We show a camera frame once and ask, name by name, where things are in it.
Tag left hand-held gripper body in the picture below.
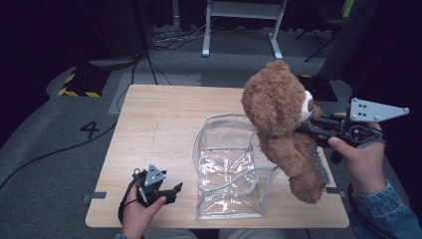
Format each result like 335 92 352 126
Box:
132 163 168 208

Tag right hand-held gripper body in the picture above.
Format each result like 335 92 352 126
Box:
322 98 411 165

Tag brown teddy bear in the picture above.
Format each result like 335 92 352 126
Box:
241 59 327 204

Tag clear plastic bag grey trim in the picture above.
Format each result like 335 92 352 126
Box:
191 113 280 221

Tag person's left hand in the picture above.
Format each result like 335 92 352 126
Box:
120 185 167 237

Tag person's right hand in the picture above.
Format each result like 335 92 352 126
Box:
327 122 387 195

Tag black yellow striped base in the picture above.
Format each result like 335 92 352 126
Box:
298 74 338 103
58 68 110 99

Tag grey tape strip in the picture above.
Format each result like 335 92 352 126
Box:
325 186 346 197
82 191 107 203

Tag dark grey curtain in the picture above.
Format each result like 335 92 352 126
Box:
317 0 381 81

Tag black tripod stand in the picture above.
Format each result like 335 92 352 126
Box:
295 18 346 64

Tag person's right leg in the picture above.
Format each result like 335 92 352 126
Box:
220 228 288 239

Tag green object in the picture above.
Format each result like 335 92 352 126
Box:
341 0 355 18

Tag grey flat stand base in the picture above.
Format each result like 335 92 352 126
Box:
88 58 140 70

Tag black left wrist strap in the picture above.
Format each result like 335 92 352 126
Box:
117 168 142 224

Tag long black floor cable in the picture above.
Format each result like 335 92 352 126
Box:
0 53 148 192

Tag thin black floor cable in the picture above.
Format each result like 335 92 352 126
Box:
143 49 173 87

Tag white desk frame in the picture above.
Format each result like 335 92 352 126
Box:
201 0 289 62

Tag tangle of floor cables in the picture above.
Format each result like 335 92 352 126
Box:
150 19 208 53

